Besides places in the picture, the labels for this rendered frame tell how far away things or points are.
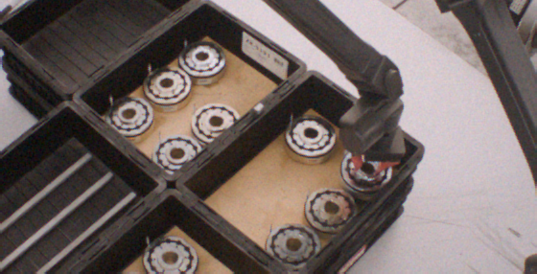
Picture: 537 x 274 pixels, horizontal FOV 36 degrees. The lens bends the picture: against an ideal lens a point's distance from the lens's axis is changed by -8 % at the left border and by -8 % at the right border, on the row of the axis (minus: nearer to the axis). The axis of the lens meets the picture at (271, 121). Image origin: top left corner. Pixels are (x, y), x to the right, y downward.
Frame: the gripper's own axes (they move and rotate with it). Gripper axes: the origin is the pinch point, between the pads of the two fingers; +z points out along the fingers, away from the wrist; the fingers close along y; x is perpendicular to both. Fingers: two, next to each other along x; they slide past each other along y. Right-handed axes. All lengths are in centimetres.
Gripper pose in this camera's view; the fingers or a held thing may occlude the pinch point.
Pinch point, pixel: (368, 167)
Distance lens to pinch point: 169.1
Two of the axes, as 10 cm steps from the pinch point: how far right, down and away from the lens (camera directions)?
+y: 9.9, 0.1, 1.1
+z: -1.0, 6.0, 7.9
